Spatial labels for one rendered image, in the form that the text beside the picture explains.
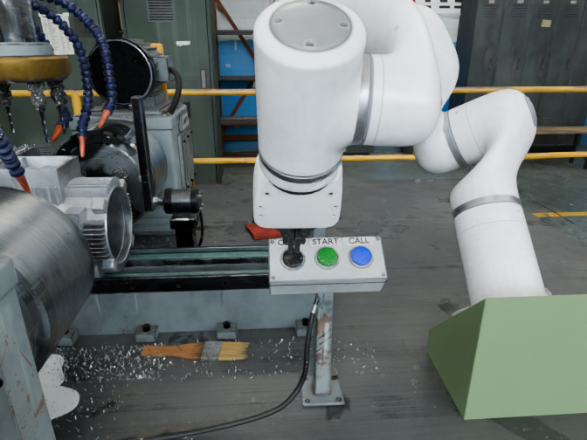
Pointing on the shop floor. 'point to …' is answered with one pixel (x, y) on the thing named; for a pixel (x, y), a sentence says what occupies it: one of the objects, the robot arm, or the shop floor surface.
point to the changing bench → (564, 133)
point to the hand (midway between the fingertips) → (293, 236)
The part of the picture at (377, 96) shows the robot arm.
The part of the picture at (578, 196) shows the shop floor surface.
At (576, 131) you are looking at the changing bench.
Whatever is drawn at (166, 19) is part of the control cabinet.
